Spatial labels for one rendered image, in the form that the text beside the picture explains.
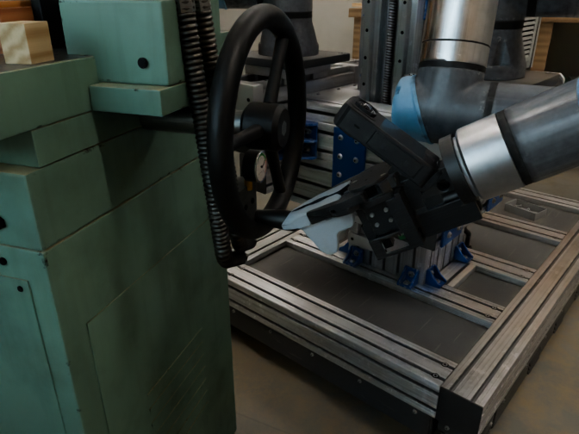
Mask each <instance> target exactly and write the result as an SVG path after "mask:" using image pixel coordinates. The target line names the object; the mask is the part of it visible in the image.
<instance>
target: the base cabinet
mask: <svg viewBox="0 0 579 434"><path fill-rule="evenodd" d="M199 160H200V159H199V158H198V157H196V158H194V159H192V160H191V161H190V162H189V163H187V164H185V165H183V166H181V167H180V168H178V169H176V170H175V171H173V172H172V173H170V174H169V175H167V176H165V177H163V178H161V179H160V180H158V181H157V182H156V183H154V184H152V185H150V186H149V187H147V188H145V189H143V190H142V191H141V192H139V193H138V194H136V195H134V196H132V197H130V198H129V199H127V200H126V201H124V202H123V203H121V204H119V205H118V206H116V207H114V208H112V209H110V210H109V211H108V212H107V213H105V214H103V215H101V216H99V217H98V218H96V219H94V220H93V221H92V222H90V223H88V224H87V225H85V226H83V227H81V228H79V229H78V230H77V231H76V232H73V233H72V234H70V235H68V236H67V237H65V238H63V239H61V240H60V241H59V242H57V243H56V244H54V245H52V246H50V247H48V248H47V249H45V250H44V251H37V250H32V249H28V248H23V247H19V246H13V245H6V244H1V243H0V434H234V433H235V432H236V430H237V427H236V412H235V398H234V383H233V354H232V339H231V325H230V310H229V295H228V280H227V269H225V268H222V267H221V266H220V265H219V264H218V263H217V259H216V257H215V250H214V243H213V239H212V236H213V235H212V234H211V232H212V231H211V229H210V228H211V226H210V222H209V214H208V210H207V206H208V205H207V204H206V202H207V201H206V199H205V198H206V196H205V191H204V187H203V184H204V182H203V181H202V180H203V178H202V173H201V168H200V165H201V164H200V163H199Z"/></svg>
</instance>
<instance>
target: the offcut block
mask: <svg viewBox="0 0 579 434"><path fill-rule="evenodd" d="M0 41H1V44H2V49H3V56H4V59H5V63H6V64H19V65H33V64H38V63H42V62H46V61H50V60H54V56H53V48H52V43H51V38H50V34H49V28H48V24H47V21H16V22H0Z"/></svg>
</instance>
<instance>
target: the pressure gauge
mask: <svg viewBox="0 0 579 434"><path fill-rule="evenodd" d="M265 157H266V156H265V151H263V150H262V151H260V150H252V149H249V150H248V151H247V152H246V153H245V155H244V157H243V161H242V175H243V177H244V180H245V186H247V191H249V190H252V182H256V183H262V182H263V181H264V179H265V177H266V173H267V169H268V162H267V158H265ZM264 162H265V163H264ZM263 164H264V166H263V168H261V167H260V166H261V165H263Z"/></svg>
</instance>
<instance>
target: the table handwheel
mask: <svg viewBox="0 0 579 434"><path fill-rule="evenodd" d="M264 29H269V30H270V31H271V32H272V33H273V35H274V36H275V38H276V40H275V46H274V51H273V56H272V61H271V70H270V74H269V78H268V82H267V86H266V90H265V97H264V101H263V102H250V103H249V104H248V105H247V106H246V107H245V109H244V110H235V109H236V102H237V95H238V91H239V86H240V79H241V75H242V72H243V69H244V66H245V62H246V59H247V56H248V53H249V52H250V49H251V47H252V44H253V42H254V41H255V40H256V38H257V36H258V35H259V34H260V33H261V32H262V31H263V30H264ZM283 64H284V68H285V73H286V80H287V91H288V110H287V109H286V108H285V107H284V105H283V104H281V103H277V99H278V93H279V88H280V82H281V76H282V71H283ZM190 111H191V108H190V106H187V107H185V108H181V109H179V110H177V111H175V112H172V113H170V114H168V115H165V116H162V117H160V116H150V115H140V124H141V126H142V127H143V128H144V129H146V130H155V131H164V132H173V133H190V134H195V133H194V132H195V129H194V128H193V127H194V124H193V122H192V121H193V119H192V117H191V116H192V113H191V112H190ZM306 111H307V92H306V78H305V69H304V62H303V56H302V49H301V46H300V42H299V39H298V36H297V34H296V31H295V28H294V26H293V24H292V22H291V21H290V19H289V18H288V17H287V16H286V14H285V13H284V12H283V11H282V10H281V9H279V8H278V7H277V6H275V5H272V4H269V3H260V4H256V5H253V6H252V7H250V8H249V9H247V10H246V11H244V12H243V13H242V14H241V15H240V16H239V17H238V19H237V20H236V21H235V23H234V24H233V26H232V27H231V29H230V30H229V32H228V34H227V37H226V39H225V40H224V42H223V45H222V47H221V51H220V54H219V57H218V59H217V62H216V66H215V71H214V76H213V79H212V84H211V89H210V94H209V107H208V117H207V160H208V168H209V180H210V184H211V189H212V192H213V196H214V199H215V204H216V206H217V208H218V210H219V213H220V215H221V217H222V219H223V220H224V222H225V224H226V225H227V227H228V228H229V229H230V230H231V231H232V232H233V233H235V234H236V235H238V236H240V237H241V238H243V239H259V238H262V237H264V236H265V235H266V234H267V233H269V232H270V231H271V230H272V229H273V228H274V227H271V226H266V225H263V224H260V223H256V222H255V220H254V218H252V217H250V216H249V215H248V213H247V212H246V210H245V209H244V207H243V204H242V201H241V199H240V194H239V191H238V186H237V181H236V176H235V168H234V157H233V152H234V151H236V150H237V149H239V148H241V147H242V146H244V145H246V147H247V148H248V149H254V150H263V151H265V156H266V158H267V162H268V165H269V168H270V172H271V179H272V182H273V187H274V190H273V192H272V194H271V197H270V200H269V201H268V202H267V204H266V206H265V208H264V209H282V210H286V208H287V207H288V204H289V202H290V198H291V196H292V193H293V190H294V187H295V185H296V179H297V176H298V172H299V168H300V163H301V159H302V149H303V143H304V136H305V127H306ZM283 148H284V153H283V161H282V164H281V165H280V161H279V156H278V152H279V151H280V150H282V149H283Z"/></svg>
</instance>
